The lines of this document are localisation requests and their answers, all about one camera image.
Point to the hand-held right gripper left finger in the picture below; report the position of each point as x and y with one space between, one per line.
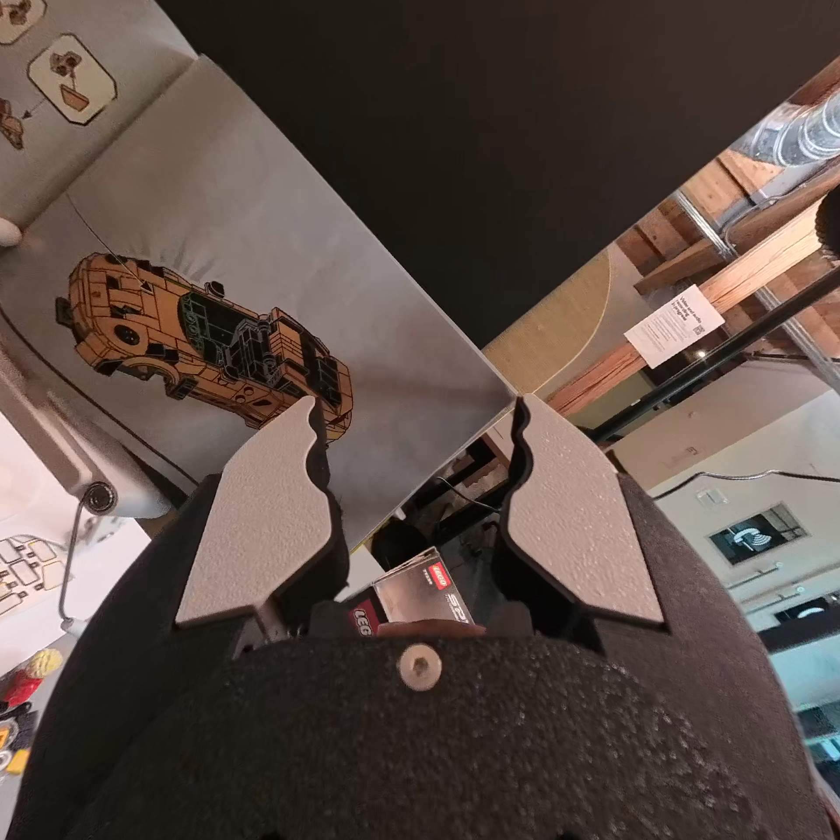
262 525

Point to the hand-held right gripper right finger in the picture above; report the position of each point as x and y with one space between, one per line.
577 531

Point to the white book stand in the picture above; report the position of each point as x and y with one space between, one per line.
39 426

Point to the lego instruction booklet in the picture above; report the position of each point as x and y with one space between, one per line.
262 216

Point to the black lego box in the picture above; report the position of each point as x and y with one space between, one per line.
420 590

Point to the red lego minifigure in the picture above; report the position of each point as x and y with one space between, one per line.
29 679

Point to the pile of mixed lego pieces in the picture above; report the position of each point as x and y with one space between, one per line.
13 741

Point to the person's right hand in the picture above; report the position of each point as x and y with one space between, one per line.
433 628

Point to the white paper notice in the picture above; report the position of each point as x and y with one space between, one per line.
676 325

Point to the black metal pole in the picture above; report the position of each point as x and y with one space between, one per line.
722 348

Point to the sticker sheet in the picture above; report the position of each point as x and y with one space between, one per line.
26 571

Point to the black round ribbed disc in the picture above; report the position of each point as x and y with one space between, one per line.
830 229

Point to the framed wall picture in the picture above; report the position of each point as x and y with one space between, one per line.
758 535

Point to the silver air duct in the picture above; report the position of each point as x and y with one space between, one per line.
800 131

